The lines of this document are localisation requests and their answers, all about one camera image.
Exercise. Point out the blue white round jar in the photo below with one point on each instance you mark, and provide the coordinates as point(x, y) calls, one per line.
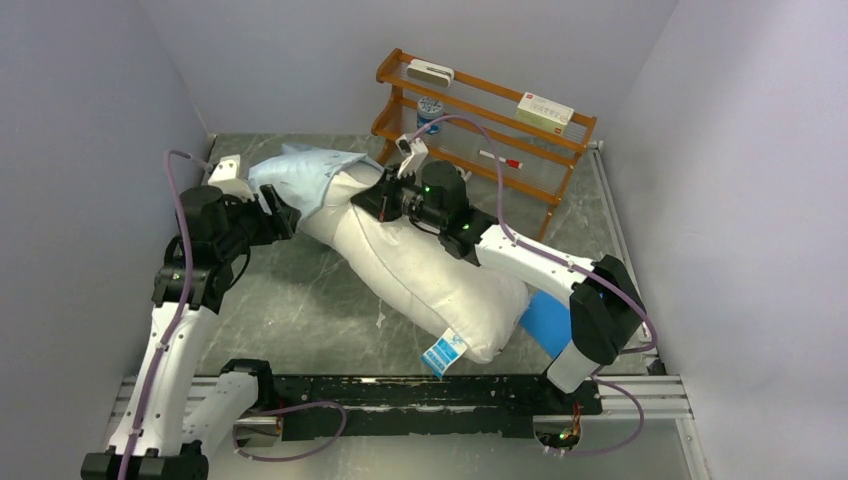
point(427, 110)

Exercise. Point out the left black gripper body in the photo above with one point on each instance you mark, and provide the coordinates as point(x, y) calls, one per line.
point(262, 229)

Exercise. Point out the white pillow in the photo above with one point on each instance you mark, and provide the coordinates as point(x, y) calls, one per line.
point(410, 270)

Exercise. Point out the white red carton box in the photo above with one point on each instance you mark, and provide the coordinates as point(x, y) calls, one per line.
point(543, 114)

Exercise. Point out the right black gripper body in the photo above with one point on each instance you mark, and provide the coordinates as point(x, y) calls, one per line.
point(394, 187)

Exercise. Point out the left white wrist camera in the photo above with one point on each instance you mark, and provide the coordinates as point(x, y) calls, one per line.
point(230, 177)

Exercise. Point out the orange wooden shelf rack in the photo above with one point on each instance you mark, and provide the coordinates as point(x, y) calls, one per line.
point(481, 118)

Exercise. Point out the white eraser box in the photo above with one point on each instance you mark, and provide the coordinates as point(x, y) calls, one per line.
point(430, 73)

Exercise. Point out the light blue pillowcase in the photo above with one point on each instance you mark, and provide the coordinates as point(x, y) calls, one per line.
point(302, 174)

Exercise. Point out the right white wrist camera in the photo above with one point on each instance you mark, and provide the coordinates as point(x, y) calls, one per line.
point(414, 151)

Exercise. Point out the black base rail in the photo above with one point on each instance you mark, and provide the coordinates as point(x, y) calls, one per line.
point(510, 405)

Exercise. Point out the blue foam pad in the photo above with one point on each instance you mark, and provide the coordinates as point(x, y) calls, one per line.
point(548, 322)

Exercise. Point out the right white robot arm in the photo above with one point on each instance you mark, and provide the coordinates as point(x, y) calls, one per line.
point(604, 305)

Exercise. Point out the red white marker pen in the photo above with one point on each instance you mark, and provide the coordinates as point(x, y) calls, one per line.
point(512, 163)

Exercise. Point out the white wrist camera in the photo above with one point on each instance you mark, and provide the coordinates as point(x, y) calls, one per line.
point(414, 151)
point(230, 177)

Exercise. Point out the blue white pillow label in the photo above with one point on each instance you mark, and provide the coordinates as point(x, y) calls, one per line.
point(446, 350)

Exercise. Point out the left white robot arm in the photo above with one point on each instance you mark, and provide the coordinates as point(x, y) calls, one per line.
point(158, 437)

